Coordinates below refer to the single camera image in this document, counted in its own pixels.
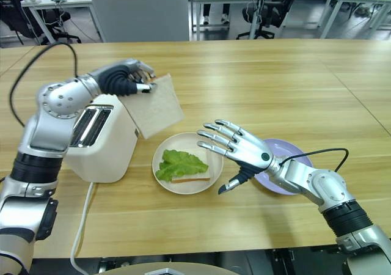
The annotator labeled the green lettuce leaf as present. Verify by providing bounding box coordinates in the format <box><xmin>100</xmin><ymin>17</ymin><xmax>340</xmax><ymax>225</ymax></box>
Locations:
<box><xmin>155</xmin><ymin>148</ymin><xmax>210</xmax><ymax>183</ymax></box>

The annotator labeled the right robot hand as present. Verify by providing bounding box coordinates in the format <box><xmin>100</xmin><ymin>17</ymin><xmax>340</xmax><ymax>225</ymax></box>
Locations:
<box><xmin>196</xmin><ymin>119</ymin><xmax>282</xmax><ymax>196</ymax></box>

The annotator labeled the white cord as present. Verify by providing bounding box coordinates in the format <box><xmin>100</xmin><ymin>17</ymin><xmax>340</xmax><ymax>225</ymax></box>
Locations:
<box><xmin>70</xmin><ymin>181</ymin><xmax>96</xmax><ymax>275</ymax></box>

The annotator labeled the bread slice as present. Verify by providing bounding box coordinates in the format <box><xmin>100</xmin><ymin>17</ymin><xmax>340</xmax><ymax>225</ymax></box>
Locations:
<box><xmin>170</xmin><ymin>148</ymin><xmax>215</xmax><ymax>184</ymax></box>
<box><xmin>119</xmin><ymin>74</ymin><xmax>185</xmax><ymax>141</ymax></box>

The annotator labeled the cream toaster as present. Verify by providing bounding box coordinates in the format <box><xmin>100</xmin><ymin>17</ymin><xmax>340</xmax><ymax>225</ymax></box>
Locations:
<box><xmin>63</xmin><ymin>94</ymin><xmax>142</xmax><ymax>184</ymax></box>

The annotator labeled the black office chair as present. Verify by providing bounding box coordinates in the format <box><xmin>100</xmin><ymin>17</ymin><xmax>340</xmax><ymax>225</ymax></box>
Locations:
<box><xmin>235</xmin><ymin>0</ymin><xmax>306</xmax><ymax>40</ymax></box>
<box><xmin>0</xmin><ymin>0</ymin><xmax>82</xmax><ymax>46</ymax></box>

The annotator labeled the purple plate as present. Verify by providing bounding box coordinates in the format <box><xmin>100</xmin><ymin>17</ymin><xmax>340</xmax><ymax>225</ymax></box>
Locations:
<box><xmin>253</xmin><ymin>138</ymin><xmax>315</xmax><ymax>196</ymax></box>

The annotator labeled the cream plate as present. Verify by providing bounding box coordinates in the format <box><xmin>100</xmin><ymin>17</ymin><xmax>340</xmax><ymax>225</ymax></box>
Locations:
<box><xmin>152</xmin><ymin>132</ymin><xmax>224</xmax><ymax>195</ymax></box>

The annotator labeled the person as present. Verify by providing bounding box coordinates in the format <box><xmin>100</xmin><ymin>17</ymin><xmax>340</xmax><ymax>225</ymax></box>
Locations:
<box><xmin>201</xmin><ymin>2</ymin><xmax>231</xmax><ymax>26</ymax></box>

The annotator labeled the black cable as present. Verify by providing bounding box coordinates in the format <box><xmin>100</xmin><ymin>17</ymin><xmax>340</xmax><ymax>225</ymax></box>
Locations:
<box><xmin>277</xmin><ymin>147</ymin><xmax>350</xmax><ymax>173</ymax></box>
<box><xmin>9</xmin><ymin>42</ymin><xmax>79</xmax><ymax>128</ymax></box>

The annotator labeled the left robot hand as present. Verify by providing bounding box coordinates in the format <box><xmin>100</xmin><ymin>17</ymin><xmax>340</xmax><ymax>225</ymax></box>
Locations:
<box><xmin>96</xmin><ymin>58</ymin><xmax>158</xmax><ymax>98</ymax></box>

